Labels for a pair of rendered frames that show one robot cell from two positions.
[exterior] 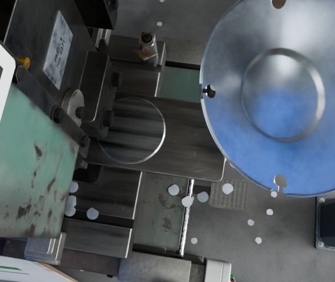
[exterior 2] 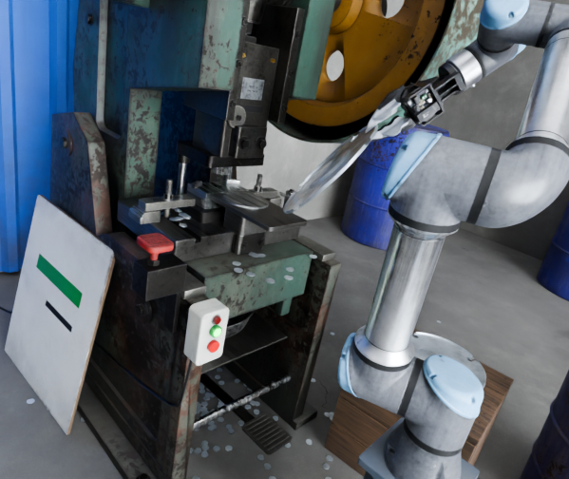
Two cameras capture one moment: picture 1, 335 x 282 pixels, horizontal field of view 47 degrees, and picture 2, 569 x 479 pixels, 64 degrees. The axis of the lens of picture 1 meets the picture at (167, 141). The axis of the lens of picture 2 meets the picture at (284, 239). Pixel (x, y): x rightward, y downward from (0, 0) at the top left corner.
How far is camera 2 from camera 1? 1.01 m
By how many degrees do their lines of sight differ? 55
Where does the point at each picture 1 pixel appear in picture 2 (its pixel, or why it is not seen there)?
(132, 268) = not seen: hidden behind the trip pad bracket
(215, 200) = (251, 426)
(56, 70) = (246, 89)
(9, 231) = (205, 30)
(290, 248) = not seen: outside the picture
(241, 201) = (273, 444)
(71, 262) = (137, 254)
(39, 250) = (143, 201)
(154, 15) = not seen: hidden behind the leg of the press
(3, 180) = (219, 20)
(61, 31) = (258, 86)
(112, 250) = (173, 236)
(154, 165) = (241, 209)
